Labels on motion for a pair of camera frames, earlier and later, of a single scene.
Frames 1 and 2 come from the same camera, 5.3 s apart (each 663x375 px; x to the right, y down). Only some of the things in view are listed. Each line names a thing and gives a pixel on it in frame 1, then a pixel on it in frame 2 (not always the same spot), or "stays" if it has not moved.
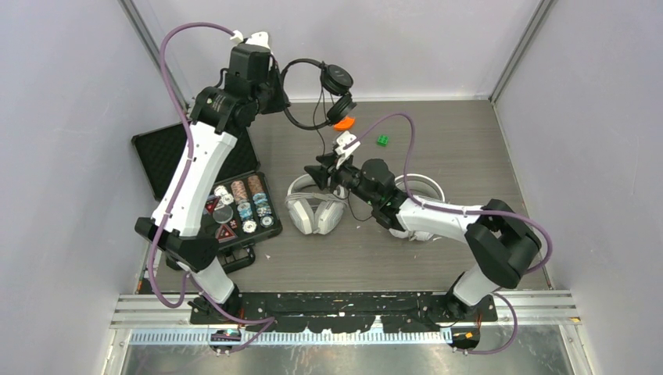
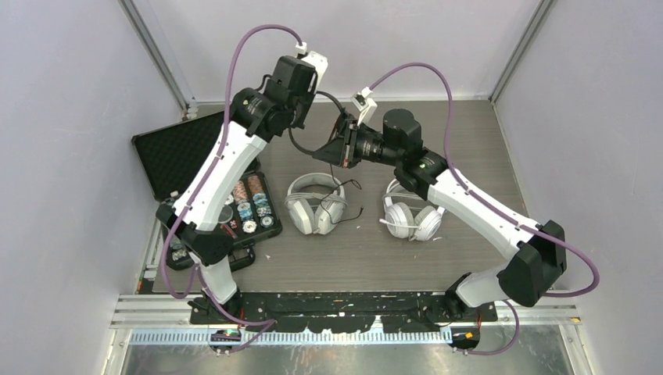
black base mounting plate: (342, 312) stays
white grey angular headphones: (314, 210) stays
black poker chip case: (243, 210) stays
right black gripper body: (349, 176) to (358, 144)
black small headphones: (336, 82) to (337, 187)
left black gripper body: (269, 95) to (301, 112)
